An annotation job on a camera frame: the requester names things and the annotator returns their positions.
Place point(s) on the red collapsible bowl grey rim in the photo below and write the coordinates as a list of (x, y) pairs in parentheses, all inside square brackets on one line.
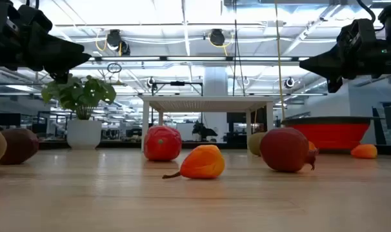
[(337, 132)]

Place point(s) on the black aluminium table frame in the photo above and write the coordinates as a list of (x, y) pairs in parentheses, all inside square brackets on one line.
[(118, 145)]

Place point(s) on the white perforated shelf riser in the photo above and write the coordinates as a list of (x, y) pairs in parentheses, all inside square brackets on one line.
[(208, 103)]

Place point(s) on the round orange toy fruit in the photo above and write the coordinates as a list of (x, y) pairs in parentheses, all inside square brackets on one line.
[(311, 146)]

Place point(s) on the red toy fruit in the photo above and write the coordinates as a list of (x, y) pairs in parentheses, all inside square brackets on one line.
[(163, 148)]

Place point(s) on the olive green toy kiwi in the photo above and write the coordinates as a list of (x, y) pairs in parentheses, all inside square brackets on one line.
[(254, 143)]

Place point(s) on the small black ceiling reel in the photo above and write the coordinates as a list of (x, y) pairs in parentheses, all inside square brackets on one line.
[(151, 82), (289, 82)]

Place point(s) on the green plant in white pot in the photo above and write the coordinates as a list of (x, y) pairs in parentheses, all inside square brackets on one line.
[(84, 133)]

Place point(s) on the small orange pear with stem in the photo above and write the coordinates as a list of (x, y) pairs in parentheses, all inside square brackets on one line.
[(203, 162), (364, 151)]

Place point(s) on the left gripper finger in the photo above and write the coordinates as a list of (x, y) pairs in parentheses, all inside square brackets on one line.
[(69, 63), (68, 48)]

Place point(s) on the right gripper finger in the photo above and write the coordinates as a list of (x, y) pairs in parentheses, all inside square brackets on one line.
[(324, 59), (327, 72)]

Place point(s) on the dark red toy pomegranate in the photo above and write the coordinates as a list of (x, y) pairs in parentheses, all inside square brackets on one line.
[(284, 149)]

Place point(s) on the dark red-brown oval fruit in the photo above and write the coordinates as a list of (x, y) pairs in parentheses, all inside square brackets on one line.
[(21, 145)]

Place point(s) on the black background robot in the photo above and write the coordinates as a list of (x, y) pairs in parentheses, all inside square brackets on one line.
[(203, 131)]

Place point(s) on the small white ceiling reel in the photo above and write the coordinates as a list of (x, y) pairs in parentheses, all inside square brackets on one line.
[(246, 80)]

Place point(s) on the black background stand frame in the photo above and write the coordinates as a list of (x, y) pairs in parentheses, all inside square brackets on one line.
[(177, 83)]

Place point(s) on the black background monitor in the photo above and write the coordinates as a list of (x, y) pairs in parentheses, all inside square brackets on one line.
[(8, 119)]

